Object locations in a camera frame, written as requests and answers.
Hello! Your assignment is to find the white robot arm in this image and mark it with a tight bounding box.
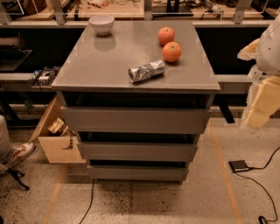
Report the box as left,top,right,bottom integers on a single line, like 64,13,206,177
237,15,280,131

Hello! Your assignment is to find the orange fruit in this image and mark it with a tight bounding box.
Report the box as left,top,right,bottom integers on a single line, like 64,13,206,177
162,42,181,62

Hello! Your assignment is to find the crushed silver can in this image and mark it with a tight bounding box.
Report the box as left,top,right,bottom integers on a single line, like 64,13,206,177
128,60,165,83

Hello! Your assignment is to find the red apple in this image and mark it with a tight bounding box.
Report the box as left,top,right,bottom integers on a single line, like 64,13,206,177
157,27,175,46

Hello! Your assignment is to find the black patterned notebook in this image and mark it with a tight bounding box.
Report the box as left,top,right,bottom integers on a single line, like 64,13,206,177
33,66,60,87

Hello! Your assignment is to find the black floor cable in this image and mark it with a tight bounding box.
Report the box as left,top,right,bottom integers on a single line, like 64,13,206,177
78,178,95,224

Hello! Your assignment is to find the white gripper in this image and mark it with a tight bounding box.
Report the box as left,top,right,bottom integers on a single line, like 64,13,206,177
237,38,280,129

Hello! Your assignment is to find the grey drawer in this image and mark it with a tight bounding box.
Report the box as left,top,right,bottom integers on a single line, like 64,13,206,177
77,142,197,162
60,106,210,134
87,165,188,181

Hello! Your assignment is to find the black chair leg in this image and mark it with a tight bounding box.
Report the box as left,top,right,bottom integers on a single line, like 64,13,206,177
0,164,30,191

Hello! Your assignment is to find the grey trouser leg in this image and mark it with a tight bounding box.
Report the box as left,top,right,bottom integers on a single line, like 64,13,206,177
0,115,13,164

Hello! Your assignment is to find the grey bottom drawer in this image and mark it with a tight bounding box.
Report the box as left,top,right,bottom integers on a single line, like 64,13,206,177
87,165,188,181

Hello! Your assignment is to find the black foot pedal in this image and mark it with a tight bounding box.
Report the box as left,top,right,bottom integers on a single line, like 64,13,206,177
228,160,249,172

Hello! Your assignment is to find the wooden box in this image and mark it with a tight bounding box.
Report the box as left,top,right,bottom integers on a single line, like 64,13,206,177
29,96,86,164

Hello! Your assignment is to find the white ceramic bowl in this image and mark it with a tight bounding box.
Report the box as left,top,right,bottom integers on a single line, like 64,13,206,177
88,15,115,35

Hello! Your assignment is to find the snack packet in box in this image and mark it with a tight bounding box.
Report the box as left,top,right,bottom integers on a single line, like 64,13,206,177
48,117,65,134

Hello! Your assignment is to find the white red sneaker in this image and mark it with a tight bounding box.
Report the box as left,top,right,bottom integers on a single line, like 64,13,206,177
0,143,35,168

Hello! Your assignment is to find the grey drawer cabinet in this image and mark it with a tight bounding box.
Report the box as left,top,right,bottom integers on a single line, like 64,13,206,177
51,19,221,185

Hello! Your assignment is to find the black pedal cable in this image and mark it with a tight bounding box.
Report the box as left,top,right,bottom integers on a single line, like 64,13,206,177
234,146,280,223

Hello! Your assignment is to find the grey top drawer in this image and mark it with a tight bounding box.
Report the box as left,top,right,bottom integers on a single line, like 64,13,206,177
60,106,210,134

